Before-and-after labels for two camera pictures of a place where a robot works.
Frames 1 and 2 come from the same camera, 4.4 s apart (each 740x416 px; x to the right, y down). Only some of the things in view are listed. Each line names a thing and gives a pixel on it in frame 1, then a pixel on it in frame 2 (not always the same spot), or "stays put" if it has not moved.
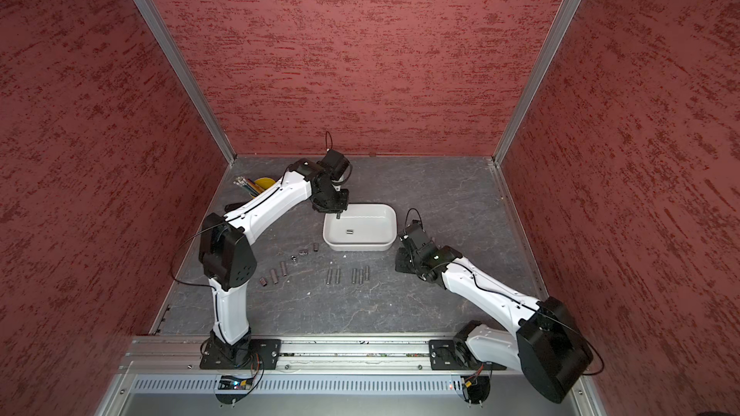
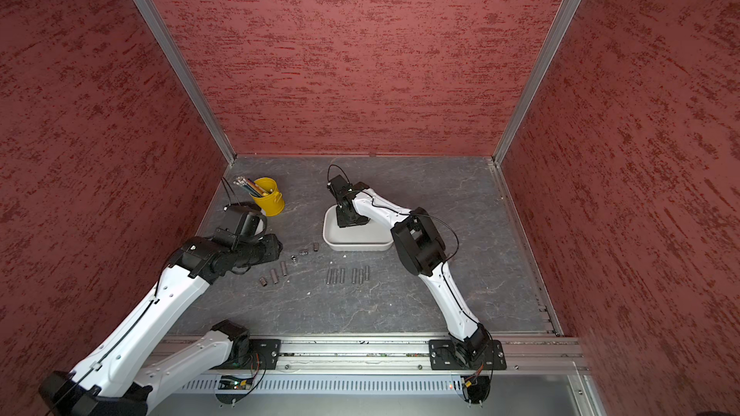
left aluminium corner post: x=144 y=0 stays put
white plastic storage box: x=364 y=226 stays put
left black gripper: x=337 y=209 to x=272 y=252
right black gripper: x=401 y=261 to x=343 y=221
